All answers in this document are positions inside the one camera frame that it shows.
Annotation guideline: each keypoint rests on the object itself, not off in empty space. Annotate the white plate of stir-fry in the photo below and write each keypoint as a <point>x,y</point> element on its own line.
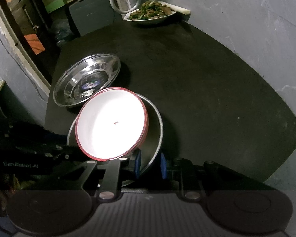
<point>149,10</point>

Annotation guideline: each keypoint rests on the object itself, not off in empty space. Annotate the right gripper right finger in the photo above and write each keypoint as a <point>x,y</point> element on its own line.
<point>207,179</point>

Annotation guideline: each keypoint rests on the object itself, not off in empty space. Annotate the dark grey cabinet box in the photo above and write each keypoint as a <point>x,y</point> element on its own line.
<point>90,15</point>

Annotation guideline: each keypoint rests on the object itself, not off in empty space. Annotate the white ceramic bowl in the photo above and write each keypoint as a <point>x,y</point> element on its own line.
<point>112,124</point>

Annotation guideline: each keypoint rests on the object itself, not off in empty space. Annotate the green box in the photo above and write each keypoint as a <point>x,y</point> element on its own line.
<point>54,5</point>

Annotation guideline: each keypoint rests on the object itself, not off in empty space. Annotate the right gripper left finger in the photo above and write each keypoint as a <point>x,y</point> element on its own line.
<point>106,179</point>

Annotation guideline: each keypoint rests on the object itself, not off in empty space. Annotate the deep steel bowl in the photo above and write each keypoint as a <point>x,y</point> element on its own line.
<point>149,148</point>

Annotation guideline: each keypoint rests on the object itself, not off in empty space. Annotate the steel plate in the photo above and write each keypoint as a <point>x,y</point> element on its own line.
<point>85,78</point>

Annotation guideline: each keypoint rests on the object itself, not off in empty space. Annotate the wooden door frame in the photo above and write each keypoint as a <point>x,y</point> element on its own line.
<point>12,44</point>

